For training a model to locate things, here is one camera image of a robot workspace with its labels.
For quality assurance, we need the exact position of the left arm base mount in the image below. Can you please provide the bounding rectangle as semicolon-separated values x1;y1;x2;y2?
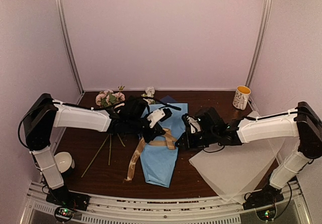
42;182;90;223

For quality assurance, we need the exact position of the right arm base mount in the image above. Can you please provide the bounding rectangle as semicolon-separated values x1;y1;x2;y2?
243;184;284;222

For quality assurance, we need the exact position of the aluminium corner post right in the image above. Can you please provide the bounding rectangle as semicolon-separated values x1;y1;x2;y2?
246;0;273;87

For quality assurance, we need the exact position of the white translucent paper sheet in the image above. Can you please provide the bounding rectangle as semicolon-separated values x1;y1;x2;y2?
188;110;286;204

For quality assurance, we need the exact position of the aluminium corner post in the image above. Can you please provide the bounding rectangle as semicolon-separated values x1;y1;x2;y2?
55;0;84;95
246;0;273;87

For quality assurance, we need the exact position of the beige ribbon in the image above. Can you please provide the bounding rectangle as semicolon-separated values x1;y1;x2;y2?
125;128;178;188

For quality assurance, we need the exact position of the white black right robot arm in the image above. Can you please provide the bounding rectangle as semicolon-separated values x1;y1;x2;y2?
175;101;321;205

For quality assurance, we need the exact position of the white fake flower long stem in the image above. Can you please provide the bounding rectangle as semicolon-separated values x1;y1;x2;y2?
141;87;155;105

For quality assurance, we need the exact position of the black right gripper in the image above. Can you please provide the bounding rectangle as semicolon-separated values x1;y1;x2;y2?
176;129;218;151

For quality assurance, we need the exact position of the pink rose bunch with leaves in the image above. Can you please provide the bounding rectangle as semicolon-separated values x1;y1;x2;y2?
81;86;125;178

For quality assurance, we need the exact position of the aluminium corner post left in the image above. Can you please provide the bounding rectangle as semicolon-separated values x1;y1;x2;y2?
55;0;84;95

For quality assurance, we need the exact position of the aluminium front rail frame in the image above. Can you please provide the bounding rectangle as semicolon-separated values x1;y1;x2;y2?
18;181;313;223

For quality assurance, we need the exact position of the white floral mug yellow inside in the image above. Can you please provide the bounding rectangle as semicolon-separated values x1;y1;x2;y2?
232;86;251;110

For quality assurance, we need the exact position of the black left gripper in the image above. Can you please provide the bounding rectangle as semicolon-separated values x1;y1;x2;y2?
127;114;166;143

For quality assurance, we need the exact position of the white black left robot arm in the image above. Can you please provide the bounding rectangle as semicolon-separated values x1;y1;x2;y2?
18;93;179;206

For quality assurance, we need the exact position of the blue wrapping paper sheet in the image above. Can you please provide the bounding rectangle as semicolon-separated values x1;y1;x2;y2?
140;95;188;188

